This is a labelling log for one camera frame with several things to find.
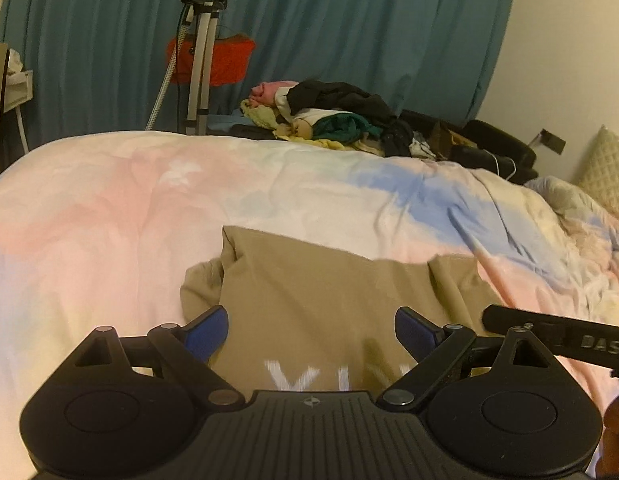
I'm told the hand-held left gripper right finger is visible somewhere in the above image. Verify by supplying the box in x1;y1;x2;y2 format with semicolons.
377;306;557;410

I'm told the beige printed t-shirt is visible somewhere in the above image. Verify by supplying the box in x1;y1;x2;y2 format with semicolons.
180;225;510;396

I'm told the white pillow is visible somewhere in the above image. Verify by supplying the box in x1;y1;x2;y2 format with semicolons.
524;176;617;228

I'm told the green garment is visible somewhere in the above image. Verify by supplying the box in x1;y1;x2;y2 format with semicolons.
312;112;385;142

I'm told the pale yellow garment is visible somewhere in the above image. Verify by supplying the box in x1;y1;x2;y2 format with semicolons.
239;99;350;151

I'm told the quilted beige pillow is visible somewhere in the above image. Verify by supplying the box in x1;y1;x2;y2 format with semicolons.
572;125;619;221

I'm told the light blue cloth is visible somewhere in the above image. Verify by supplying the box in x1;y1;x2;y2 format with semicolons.
205;114;250;134

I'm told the black sofa chair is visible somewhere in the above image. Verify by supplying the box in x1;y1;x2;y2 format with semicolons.
399;109;540;183

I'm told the pastel tie-dye duvet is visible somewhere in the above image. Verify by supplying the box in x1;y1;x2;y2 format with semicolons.
0;130;619;471

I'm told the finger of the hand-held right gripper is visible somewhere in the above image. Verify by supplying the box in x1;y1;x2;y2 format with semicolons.
482;304;561;350

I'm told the red laundry basket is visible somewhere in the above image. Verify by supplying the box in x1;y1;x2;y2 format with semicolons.
165;35;257;87

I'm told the pink garment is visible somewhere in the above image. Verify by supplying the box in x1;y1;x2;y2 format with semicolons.
250;80;300;109

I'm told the garment steamer stand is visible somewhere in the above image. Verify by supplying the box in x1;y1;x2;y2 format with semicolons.
146;0;229;136

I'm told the blue curtain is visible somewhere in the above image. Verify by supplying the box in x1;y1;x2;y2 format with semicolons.
0;0;519;131

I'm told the cardboard box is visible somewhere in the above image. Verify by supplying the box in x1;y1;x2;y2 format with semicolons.
429;122;477;161

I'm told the white charging cable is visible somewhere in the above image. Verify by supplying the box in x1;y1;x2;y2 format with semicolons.
482;149;519;181

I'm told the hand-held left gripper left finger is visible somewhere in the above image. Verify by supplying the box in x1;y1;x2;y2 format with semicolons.
74;305;246;408

